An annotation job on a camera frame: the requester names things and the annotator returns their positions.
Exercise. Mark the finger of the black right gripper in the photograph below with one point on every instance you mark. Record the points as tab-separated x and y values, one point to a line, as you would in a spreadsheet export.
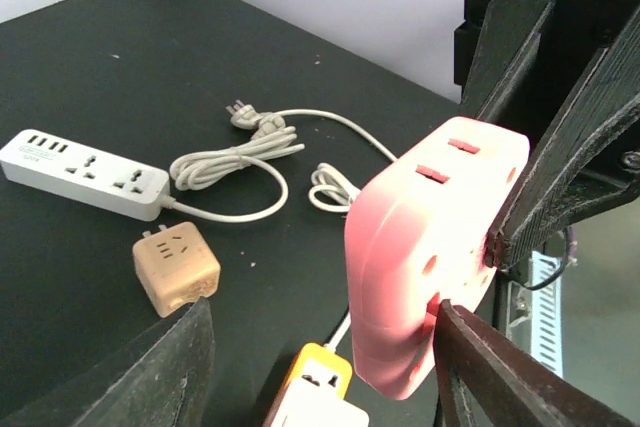
498	89
555	189

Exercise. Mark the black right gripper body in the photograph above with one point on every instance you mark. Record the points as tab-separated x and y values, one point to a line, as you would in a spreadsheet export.
564	73

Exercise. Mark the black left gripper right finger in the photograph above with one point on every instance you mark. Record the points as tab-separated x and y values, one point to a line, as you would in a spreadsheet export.
472	359

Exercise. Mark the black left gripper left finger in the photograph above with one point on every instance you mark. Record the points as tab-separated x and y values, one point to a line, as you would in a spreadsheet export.
160	378

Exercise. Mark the beige cube plug adapter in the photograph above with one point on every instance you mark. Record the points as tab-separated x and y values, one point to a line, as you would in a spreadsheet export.
175	267

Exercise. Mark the pink plug adapter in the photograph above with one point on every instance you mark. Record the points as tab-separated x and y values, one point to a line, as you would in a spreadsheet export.
415	236

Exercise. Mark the white cube socket adapter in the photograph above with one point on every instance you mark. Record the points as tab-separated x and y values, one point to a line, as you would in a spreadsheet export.
305	405

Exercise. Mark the orange power strip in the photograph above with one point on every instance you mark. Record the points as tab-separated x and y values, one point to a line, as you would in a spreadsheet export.
319	366

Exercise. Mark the white power strip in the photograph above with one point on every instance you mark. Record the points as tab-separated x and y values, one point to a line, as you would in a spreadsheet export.
85	174

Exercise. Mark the light blue slotted cable duct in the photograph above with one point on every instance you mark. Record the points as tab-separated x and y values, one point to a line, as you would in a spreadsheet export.
546	345

